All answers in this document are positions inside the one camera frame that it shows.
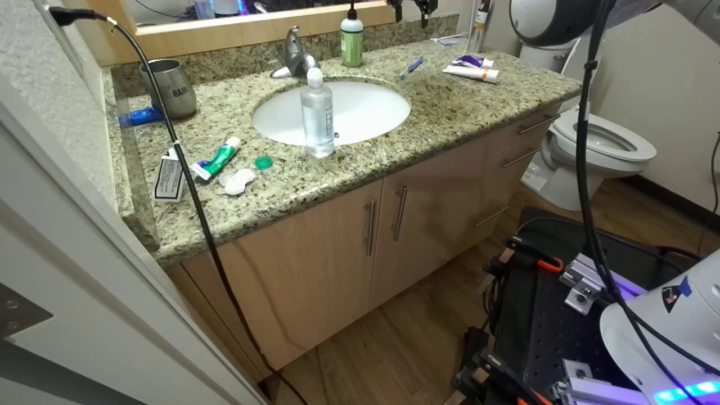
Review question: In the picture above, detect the white toilet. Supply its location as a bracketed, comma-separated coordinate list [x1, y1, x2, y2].
[517, 20, 661, 213]

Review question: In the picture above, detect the white oval sink basin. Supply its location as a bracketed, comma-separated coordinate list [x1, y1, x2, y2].
[250, 77, 415, 148]

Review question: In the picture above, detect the light wood vanity cabinet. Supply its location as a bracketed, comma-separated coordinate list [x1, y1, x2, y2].
[167, 101, 562, 387]

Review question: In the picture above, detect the flat pale plastic packet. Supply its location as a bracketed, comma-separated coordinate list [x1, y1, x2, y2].
[429, 32, 474, 52]

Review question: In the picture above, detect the white toothpaste tube orange cap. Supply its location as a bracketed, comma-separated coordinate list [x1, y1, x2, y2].
[442, 61, 503, 86]

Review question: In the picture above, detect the green white toothpaste tube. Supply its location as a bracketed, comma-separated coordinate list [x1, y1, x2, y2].
[187, 133, 246, 185]

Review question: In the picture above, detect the black coiled cable bundle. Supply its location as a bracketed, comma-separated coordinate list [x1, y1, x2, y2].
[447, 324, 528, 405]

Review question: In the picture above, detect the metal cabinet door handle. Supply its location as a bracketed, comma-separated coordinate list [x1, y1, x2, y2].
[362, 196, 381, 259]
[392, 182, 409, 243]

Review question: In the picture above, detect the grey metal toothbrush holder cup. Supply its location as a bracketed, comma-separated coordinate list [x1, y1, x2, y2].
[140, 59, 200, 122]

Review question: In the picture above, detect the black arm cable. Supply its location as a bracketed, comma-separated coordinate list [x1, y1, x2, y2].
[571, 0, 720, 390]

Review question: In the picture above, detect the clear plastic bottle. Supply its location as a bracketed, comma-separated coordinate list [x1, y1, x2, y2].
[299, 63, 338, 160]

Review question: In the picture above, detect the black power cable with plug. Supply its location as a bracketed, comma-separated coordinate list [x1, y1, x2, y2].
[44, 5, 311, 405]

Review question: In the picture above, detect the white door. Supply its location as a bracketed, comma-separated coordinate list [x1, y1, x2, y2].
[0, 70, 269, 405]

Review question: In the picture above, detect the aluminium robot mounting plate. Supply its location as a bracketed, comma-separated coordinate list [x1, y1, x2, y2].
[555, 250, 655, 405]

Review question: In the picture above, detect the blue white toothbrush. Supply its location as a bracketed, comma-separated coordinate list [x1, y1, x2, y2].
[398, 53, 427, 81]

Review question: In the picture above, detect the blue flat plastic item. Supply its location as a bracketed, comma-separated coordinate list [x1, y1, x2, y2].
[118, 104, 167, 129]

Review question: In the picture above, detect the metal drawer handle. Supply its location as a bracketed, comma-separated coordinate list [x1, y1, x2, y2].
[516, 110, 559, 138]
[500, 144, 539, 171]

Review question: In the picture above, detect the orange black clamp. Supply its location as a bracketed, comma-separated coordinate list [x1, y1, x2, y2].
[502, 234, 566, 276]

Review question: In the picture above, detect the wood framed wall mirror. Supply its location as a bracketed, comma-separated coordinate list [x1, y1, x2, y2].
[87, 0, 400, 68]

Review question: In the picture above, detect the small grey rectangular box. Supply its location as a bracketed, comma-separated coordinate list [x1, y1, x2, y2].
[150, 144, 190, 205]

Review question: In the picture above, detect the white contact lens case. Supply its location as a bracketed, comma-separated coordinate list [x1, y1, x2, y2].
[221, 166, 258, 198]

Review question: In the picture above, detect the purple white tube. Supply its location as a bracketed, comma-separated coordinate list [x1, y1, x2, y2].
[453, 52, 498, 71]

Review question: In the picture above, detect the black cable along wall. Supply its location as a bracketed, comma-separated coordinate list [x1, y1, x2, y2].
[705, 129, 720, 218]

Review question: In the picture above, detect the chrome sink faucet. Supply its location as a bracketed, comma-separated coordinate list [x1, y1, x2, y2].
[267, 24, 322, 81]

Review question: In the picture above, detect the black robot table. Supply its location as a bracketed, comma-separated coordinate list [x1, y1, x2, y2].
[447, 205, 720, 405]

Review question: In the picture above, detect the green soap pump bottle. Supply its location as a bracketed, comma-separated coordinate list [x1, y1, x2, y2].
[338, 0, 370, 70]

